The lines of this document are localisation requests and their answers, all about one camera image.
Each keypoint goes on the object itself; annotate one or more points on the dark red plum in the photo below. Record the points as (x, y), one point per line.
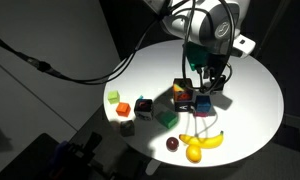
(172, 144)

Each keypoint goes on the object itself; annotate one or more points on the yellow banana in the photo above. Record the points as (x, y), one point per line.
(201, 141)

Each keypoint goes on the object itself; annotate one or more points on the black spring clamp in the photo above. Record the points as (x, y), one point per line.
(85, 150)

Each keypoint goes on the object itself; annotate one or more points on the orange block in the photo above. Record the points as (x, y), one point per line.
(123, 109)

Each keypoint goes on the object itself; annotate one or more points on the black soft cube red letter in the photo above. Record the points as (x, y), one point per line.
(144, 110)

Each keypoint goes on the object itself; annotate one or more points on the round white table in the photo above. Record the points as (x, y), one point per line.
(250, 100)

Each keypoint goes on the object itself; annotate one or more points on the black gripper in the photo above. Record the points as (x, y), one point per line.
(216, 65)

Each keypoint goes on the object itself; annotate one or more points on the grey block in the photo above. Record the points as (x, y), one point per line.
(127, 128)

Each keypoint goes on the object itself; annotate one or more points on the orange soft cube with six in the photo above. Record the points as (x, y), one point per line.
(183, 91)

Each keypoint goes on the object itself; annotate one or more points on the light green block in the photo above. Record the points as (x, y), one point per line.
(113, 97)

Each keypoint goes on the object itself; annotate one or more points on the yellow lemon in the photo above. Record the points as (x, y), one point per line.
(193, 154)

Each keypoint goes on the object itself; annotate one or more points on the purple spring clamp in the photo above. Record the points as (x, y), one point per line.
(56, 160)

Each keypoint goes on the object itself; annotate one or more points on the blue block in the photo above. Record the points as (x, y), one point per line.
(203, 103)

